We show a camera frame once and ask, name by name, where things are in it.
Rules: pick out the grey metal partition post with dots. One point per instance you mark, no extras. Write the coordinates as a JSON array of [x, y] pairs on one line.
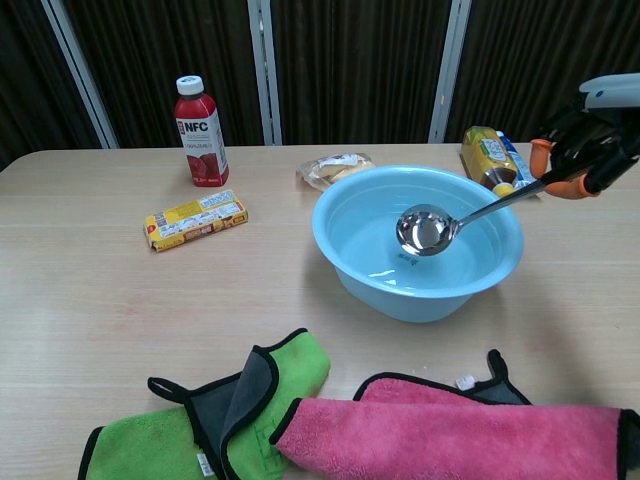
[[80, 70], [450, 70], [265, 70]]

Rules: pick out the clear bagged bread snack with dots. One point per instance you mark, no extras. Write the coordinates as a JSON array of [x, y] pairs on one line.
[[325, 167]]

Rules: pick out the yellow tea bottle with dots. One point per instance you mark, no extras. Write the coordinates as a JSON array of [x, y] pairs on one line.
[[487, 155]]

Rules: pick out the small white paper scrap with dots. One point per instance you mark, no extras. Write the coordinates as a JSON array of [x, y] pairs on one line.
[[464, 382]]

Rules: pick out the yellow biscuit box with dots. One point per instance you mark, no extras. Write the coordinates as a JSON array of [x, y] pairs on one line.
[[195, 220]]

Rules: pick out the red NFC juice bottle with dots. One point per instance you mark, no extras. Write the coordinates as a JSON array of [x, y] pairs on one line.
[[202, 145]]

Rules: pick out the metal ladle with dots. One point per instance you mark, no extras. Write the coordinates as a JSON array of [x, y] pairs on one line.
[[422, 232]]

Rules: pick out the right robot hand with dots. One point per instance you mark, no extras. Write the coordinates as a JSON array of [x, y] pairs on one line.
[[595, 135]]

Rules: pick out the blue white toothpaste tube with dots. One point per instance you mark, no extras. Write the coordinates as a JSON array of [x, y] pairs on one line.
[[520, 162]]

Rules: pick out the light blue plastic basin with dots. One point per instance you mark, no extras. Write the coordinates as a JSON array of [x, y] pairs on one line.
[[350, 240]]

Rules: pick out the pink grey microfibre cloth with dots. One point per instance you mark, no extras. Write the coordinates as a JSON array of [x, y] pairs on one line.
[[450, 440]]

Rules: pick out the green grey microfibre cloth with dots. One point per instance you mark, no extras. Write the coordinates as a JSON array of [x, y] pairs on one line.
[[145, 445]]

